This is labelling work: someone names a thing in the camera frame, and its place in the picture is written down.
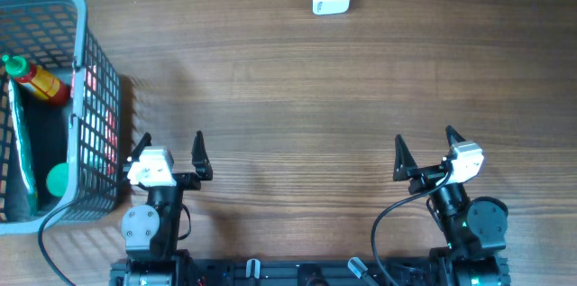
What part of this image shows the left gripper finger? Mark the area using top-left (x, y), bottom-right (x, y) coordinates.
top-left (191, 131), bottom-right (213, 180)
top-left (131, 132), bottom-right (151, 160)

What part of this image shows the green lid jar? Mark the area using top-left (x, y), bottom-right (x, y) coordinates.
top-left (46, 162), bottom-right (69, 198)

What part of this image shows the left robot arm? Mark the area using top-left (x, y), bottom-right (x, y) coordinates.
top-left (109, 131), bottom-right (213, 286)

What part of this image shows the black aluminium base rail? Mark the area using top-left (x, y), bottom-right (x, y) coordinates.
top-left (109, 257), bottom-right (512, 286)

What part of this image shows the grey plastic shopping basket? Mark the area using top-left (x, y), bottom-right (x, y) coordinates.
top-left (1, 0), bottom-right (122, 235)

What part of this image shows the green 3M gloves package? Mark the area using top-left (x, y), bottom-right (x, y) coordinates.
top-left (8, 78), bottom-right (39, 216)

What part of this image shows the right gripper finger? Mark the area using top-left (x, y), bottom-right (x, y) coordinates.
top-left (445, 125), bottom-right (466, 145)
top-left (393, 134), bottom-right (418, 181)

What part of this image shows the red sriracha sauce bottle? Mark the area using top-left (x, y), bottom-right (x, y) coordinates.
top-left (2, 54), bottom-right (69, 106)

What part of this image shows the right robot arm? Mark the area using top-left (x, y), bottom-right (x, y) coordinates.
top-left (383, 126), bottom-right (511, 286)

